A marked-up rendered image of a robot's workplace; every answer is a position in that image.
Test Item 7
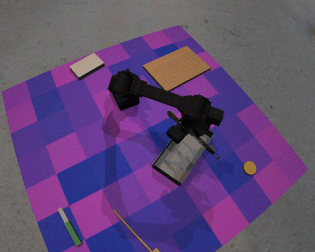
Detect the tan flat rectangular board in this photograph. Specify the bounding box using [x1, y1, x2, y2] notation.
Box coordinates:
[69, 53, 105, 80]

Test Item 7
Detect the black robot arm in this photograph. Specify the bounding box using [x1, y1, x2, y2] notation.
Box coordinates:
[108, 70, 224, 137]

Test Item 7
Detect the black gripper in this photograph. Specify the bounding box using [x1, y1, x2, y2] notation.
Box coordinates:
[166, 114, 196, 144]

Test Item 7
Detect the brown wooden board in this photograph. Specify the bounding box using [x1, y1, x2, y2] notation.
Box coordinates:
[143, 46, 211, 92]

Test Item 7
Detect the tan round disc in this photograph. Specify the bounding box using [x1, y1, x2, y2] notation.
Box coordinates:
[243, 161, 256, 175]

